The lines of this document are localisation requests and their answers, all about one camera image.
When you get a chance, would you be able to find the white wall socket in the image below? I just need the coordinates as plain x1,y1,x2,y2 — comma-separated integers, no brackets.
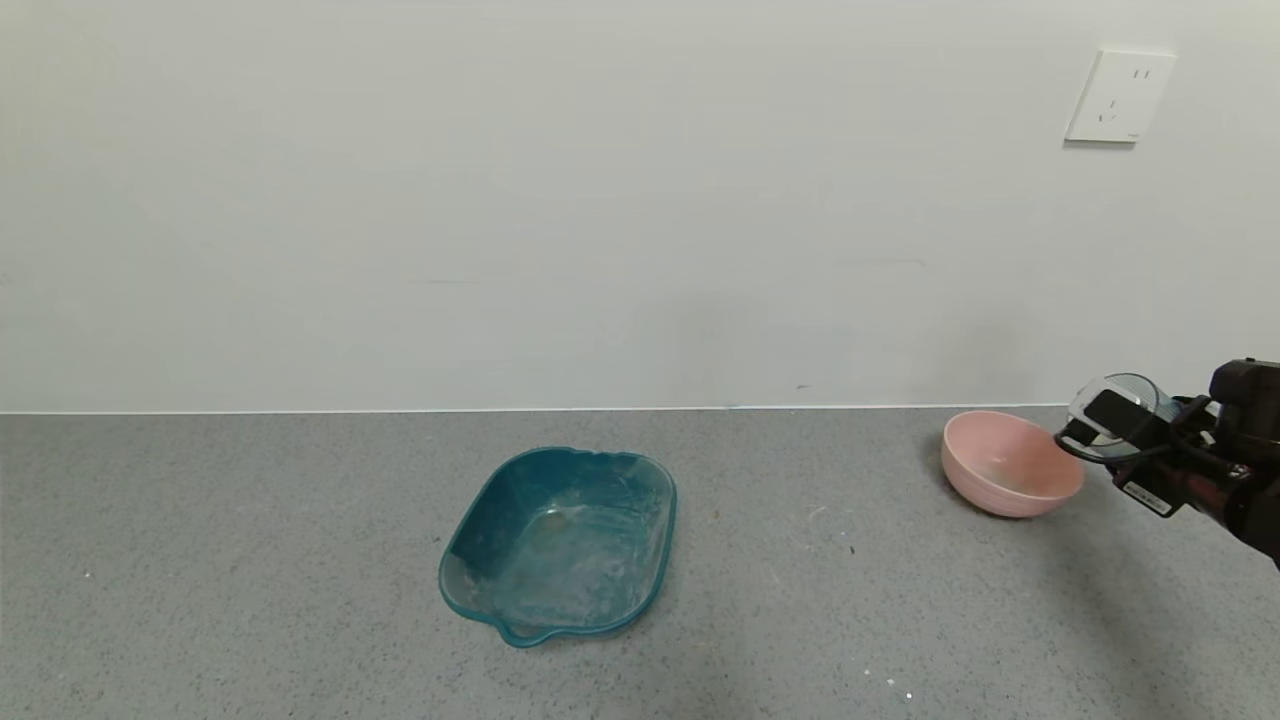
1064,49,1178,146

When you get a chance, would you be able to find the pink bowl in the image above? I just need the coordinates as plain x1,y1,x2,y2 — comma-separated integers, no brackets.
940,411,1085,519

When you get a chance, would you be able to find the thin black camera cable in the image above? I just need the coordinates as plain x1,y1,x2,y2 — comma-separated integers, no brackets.
1053,395,1226,469

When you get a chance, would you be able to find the teal plastic tray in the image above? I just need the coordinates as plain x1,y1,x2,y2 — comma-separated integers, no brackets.
437,446,679,648

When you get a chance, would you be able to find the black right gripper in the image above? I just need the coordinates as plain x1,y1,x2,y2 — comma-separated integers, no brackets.
1058,389,1240,518

